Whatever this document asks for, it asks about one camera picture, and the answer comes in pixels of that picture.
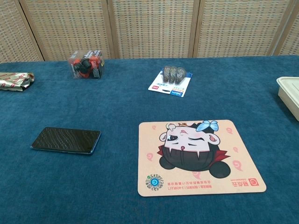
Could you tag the clear box with red-black item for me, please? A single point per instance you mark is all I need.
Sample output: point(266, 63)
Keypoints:
point(86, 64)

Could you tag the correction tape blister pack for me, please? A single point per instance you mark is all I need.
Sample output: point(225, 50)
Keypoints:
point(171, 81)

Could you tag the pink cartoon mouse pad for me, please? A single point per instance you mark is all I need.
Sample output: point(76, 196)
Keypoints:
point(198, 158)

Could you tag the black smartphone blue case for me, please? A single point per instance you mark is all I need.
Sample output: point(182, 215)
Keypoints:
point(65, 140)

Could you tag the crumpled silver foil wrapper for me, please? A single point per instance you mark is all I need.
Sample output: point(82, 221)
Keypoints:
point(14, 81)

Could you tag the blue table cloth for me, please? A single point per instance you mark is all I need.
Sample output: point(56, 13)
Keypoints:
point(93, 186)

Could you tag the beige lunch box container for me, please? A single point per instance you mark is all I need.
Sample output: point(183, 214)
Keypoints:
point(289, 95)

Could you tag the woven rattan folding screen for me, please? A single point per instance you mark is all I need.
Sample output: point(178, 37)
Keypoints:
point(149, 28)

